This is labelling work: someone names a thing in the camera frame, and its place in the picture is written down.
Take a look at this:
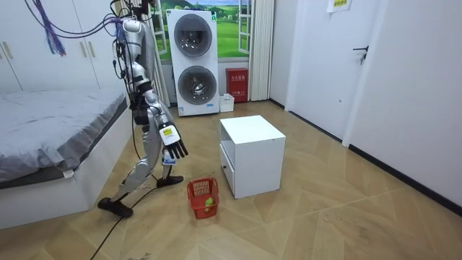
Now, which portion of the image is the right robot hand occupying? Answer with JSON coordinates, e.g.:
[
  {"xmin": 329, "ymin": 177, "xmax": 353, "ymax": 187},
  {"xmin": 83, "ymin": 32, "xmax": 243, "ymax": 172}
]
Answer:
[{"xmin": 157, "ymin": 121, "xmax": 190, "ymax": 160}]

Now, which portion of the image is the red plastic basket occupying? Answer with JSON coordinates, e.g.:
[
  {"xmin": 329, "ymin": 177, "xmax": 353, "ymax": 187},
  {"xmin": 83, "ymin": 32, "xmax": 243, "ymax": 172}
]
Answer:
[{"xmin": 186, "ymin": 176, "xmax": 220, "ymax": 220}]

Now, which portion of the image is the small white plastic bin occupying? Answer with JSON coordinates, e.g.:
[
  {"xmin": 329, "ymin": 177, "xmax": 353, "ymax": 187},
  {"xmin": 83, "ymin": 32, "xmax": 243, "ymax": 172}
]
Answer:
[{"xmin": 218, "ymin": 93, "xmax": 235, "ymax": 113}]

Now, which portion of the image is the white washing machine tower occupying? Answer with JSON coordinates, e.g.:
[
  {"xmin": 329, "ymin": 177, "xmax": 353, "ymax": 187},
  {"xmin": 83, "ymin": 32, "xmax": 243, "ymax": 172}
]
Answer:
[{"xmin": 165, "ymin": 9, "xmax": 221, "ymax": 118}]

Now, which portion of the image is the white bedside cabinet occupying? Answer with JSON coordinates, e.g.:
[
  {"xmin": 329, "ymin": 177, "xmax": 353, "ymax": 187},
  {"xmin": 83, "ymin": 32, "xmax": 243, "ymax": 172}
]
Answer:
[{"xmin": 219, "ymin": 115, "xmax": 287, "ymax": 200}]

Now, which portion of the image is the red metal box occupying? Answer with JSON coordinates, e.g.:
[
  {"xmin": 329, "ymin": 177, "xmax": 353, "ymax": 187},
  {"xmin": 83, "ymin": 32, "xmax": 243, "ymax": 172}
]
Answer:
[{"xmin": 225, "ymin": 67, "xmax": 250, "ymax": 104}]

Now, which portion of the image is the robot body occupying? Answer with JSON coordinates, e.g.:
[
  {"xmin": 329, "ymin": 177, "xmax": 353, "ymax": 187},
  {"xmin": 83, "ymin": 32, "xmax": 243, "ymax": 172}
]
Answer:
[{"xmin": 110, "ymin": 0, "xmax": 158, "ymax": 127}]

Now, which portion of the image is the grey bed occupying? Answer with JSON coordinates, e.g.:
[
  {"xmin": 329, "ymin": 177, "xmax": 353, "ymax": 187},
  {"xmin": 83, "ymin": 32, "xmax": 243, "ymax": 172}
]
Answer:
[{"xmin": 0, "ymin": 88, "xmax": 133, "ymax": 230}]

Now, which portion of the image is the white curtain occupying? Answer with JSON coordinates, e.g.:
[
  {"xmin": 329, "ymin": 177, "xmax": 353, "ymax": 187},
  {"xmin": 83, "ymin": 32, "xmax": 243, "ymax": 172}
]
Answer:
[{"xmin": 248, "ymin": 0, "xmax": 276, "ymax": 103}]

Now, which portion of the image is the white wardrobe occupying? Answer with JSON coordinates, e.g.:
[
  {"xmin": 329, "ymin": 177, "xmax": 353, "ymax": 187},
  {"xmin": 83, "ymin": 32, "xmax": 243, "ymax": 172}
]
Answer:
[{"xmin": 0, "ymin": 0, "xmax": 128, "ymax": 93}]

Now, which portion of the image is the white door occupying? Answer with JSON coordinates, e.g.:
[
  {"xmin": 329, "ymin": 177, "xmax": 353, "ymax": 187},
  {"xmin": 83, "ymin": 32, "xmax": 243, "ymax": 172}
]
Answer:
[{"xmin": 284, "ymin": 0, "xmax": 389, "ymax": 147}]

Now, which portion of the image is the yellow and white paper notice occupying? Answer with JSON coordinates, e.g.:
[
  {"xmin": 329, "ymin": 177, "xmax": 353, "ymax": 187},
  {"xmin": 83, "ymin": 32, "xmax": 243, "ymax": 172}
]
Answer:
[{"xmin": 326, "ymin": 0, "xmax": 352, "ymax": 14}]

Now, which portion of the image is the landscape wall poster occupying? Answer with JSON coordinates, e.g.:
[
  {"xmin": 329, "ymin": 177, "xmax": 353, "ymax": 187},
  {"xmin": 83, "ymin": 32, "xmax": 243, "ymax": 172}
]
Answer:
[{"xmin": 149, "ymin": 0, "xmax": 253, "ymax": 61}]

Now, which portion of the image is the cable bundle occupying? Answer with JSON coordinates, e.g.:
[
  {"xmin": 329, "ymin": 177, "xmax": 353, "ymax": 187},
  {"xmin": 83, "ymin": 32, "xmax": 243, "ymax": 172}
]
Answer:
[{"xmin": 23, "ymin": 0, "xmax": 126, "ymax": 57}]

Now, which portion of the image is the black door handle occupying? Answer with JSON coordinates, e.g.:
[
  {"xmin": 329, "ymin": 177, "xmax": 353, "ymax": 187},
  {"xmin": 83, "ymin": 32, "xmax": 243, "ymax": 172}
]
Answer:
[{"xmin": 352, "ymin": 45, "xmax": 370, "ymax": 66}]

